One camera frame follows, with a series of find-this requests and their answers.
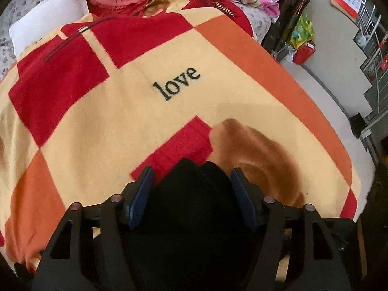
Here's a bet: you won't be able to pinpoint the white pillow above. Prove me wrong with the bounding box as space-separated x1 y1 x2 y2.
9 0 89 58

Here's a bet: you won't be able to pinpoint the grey floral quilt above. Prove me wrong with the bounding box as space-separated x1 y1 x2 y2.
1 0 44 78

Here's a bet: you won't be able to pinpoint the metal stair railing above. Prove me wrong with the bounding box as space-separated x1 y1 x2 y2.
353 0 387 120

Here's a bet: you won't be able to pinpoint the black pants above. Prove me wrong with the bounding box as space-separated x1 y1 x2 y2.
129 158 258 290

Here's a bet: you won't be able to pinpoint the yellow red love blanket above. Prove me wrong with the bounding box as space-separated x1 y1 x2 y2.
1 0 361 271

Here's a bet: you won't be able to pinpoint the green yellow bag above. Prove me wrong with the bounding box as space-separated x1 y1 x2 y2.
289 15 315 50

